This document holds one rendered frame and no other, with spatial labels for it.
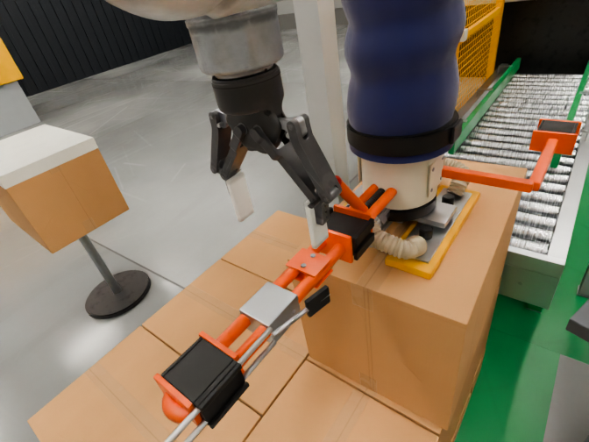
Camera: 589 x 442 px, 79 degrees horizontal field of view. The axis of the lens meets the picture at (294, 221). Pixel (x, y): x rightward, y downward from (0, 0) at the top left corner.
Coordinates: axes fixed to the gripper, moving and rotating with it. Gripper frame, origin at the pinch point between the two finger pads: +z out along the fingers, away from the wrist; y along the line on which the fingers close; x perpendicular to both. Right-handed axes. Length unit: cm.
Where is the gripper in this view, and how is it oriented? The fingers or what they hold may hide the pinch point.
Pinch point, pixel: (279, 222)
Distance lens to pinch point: 49.6
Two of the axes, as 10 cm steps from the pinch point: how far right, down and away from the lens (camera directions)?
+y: -7.8, -2.5, 5.7
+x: -6.0, 5.4, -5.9
